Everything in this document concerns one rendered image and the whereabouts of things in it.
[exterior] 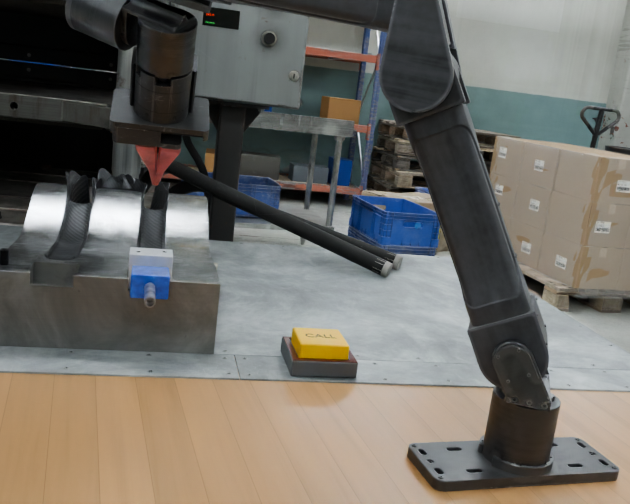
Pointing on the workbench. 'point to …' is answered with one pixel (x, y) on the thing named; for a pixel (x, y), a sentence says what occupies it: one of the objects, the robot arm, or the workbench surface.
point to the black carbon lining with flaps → (77, 202)
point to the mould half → (105, 281)
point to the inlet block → (150, 274)
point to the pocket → (52, 274)
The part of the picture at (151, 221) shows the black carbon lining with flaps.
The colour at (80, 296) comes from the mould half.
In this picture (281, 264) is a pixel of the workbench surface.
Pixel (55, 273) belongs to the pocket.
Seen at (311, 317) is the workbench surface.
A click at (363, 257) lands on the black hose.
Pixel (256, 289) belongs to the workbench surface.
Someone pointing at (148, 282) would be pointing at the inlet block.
